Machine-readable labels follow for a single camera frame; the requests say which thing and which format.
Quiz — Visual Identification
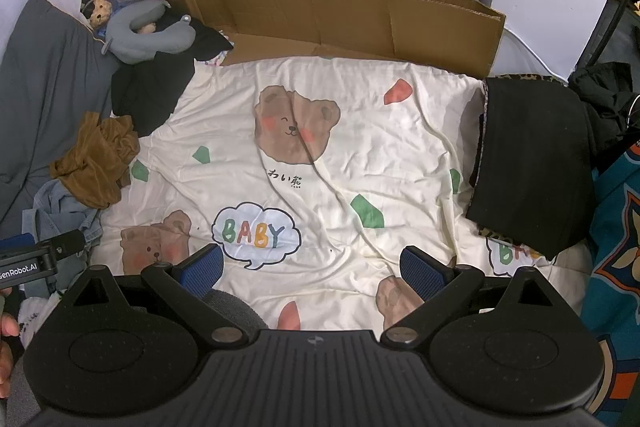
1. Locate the brown shirt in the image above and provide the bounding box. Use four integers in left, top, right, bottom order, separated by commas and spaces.
49, 111, 141, 210

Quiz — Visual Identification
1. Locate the denim garment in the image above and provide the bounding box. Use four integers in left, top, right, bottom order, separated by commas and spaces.
32, 179, 103, 268

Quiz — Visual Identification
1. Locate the bear print blanket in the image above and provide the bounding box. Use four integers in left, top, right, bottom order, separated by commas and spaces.
92, 54, 593, 333

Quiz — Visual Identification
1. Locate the person's left hand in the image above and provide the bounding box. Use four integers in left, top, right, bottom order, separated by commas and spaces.
0, 289, 20, 400

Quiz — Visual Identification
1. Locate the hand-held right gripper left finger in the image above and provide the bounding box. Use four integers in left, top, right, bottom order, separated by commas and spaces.
64, 243, 250, 349

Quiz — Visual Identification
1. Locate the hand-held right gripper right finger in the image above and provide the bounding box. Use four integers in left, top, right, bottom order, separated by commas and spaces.
381, 246, 572, 349

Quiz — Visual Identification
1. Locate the colourful printed cloth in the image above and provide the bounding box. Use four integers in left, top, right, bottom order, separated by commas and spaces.
200, 49, 236, 68

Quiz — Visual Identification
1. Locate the grey neck pillow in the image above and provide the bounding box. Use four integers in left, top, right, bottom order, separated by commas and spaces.
101, 0, 198, 66

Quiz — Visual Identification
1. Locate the grey garment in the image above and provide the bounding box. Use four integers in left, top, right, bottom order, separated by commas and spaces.
0, 0, 121, 238

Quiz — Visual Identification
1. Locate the folded black garment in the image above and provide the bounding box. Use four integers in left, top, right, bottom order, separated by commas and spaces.
465, 77, 598, 260

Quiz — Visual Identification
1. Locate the teddy bear toy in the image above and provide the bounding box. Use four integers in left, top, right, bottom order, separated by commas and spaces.
80, 0, 113, 28

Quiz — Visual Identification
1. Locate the black clothes pile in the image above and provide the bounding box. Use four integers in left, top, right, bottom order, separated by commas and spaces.
111, 19, 235, 138

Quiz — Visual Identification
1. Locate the teal patterned cloth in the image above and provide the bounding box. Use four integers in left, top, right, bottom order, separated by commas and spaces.
582, 147, 640, 423

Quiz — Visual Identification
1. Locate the spotted white cloth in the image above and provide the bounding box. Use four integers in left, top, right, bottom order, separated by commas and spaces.
17, 292, 63, 350

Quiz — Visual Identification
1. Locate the flattened cardboard sheet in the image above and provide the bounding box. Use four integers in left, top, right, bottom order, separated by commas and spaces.
147, 0, 507, 78

